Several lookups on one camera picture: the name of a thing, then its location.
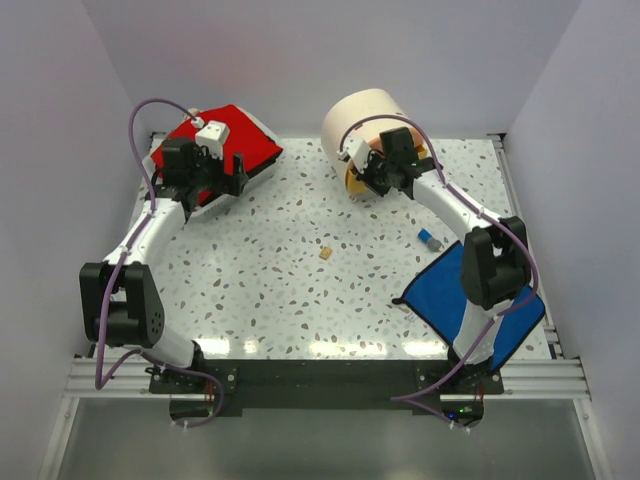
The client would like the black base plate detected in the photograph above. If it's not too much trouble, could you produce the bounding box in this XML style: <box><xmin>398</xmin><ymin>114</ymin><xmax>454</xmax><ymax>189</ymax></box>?
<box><xmin>149</xmin><ymin>357</ymin><xmax>506</xmax><ymax>419</ymax></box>

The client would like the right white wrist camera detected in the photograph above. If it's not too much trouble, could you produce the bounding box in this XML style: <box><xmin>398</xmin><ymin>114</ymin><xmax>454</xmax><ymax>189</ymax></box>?
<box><xmin>338</xmin><ymin>137</ymin><xmax>371</xmax><ymax>171</ymax></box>

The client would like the black cloth under red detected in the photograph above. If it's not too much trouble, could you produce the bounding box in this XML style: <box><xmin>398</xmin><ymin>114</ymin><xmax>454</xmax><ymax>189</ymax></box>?
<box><xmin>199</xmin><ymin>126</ymin><xmax>284</xmax><ymax>209</ymax></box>

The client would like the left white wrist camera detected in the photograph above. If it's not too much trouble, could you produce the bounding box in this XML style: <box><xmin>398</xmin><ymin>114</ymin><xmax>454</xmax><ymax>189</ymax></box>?
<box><xmin>195</xmin><ymin>121</ymin><xmax>230</xmax><ymax>159</ymax></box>

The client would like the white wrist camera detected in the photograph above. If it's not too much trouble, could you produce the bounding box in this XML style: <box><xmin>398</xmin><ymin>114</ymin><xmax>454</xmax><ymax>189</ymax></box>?
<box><xmin>338</xmin><ymin>137</ymin><xmax>371</xmax><ymax>171</ymax></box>
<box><xmin>195</xmin><ymin>121</ymin><xmax>230</xmax><ymax>159</ymax></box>

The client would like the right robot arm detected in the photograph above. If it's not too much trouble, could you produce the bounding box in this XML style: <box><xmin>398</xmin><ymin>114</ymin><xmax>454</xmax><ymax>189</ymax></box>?
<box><xmin>352</xmin><ymin>127</ymin><xmax>539</xmax><ymax>393</ymax></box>

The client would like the round beige drawer organizer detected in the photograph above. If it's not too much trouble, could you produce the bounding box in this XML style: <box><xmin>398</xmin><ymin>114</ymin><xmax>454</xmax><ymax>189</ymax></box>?
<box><xmin>321</xmin><ymin>88</ymin><xmax>431</xmax><ymax>200</ymax></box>

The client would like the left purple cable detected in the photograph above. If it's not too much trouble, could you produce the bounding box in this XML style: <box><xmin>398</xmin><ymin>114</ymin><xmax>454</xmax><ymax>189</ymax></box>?
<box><xmin>93</xmin><ymin>98</ymin><xmax>226</xmax><ymax>429</ymax></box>

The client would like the small tan eraser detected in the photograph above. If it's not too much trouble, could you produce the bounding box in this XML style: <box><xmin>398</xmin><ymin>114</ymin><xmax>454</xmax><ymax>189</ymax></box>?
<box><xmin>320</xmin><ymin>247</ymin><xmax>332</xmax><ymax>260</ymax></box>

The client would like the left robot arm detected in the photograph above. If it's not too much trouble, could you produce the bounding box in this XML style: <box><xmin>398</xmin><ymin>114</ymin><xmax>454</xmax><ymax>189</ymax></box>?
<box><xmin>79</xmin><ymin>137</ymin><xmax>249</xmax><ymax>392</ymax></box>

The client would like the blue grey glue stick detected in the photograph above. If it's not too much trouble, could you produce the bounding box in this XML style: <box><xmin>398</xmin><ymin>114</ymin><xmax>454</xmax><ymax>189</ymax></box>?
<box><xmin>418</xmin><ymin>229</ymin><xmax>442</xmax><ymax>252</ymax></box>

